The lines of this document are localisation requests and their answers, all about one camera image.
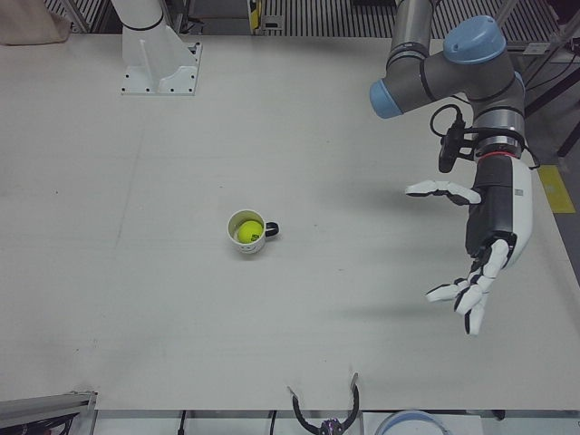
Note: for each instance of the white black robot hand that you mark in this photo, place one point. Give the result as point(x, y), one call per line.
point(503, 213)

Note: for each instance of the black tripod legs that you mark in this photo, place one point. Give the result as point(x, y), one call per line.
point(555, 72)

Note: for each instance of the metal stand with claw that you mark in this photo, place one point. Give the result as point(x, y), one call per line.
point(351, 399)

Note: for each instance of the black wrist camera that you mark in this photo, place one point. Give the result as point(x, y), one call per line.
point(451, 147)

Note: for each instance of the aluminium profile post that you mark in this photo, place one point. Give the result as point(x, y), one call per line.
point(45, 403)

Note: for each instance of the yellow tennis ball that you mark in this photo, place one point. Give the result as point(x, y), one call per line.
point(249, 231)

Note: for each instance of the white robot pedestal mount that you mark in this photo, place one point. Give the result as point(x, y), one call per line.
point(154, 54)

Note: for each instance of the beige cloth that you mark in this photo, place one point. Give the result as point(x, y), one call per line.
point(31, 22)

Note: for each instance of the yellow black post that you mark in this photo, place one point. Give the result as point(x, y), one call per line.
point(256, 16)

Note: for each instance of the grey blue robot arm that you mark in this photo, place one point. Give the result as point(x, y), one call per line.
point(471, 68)

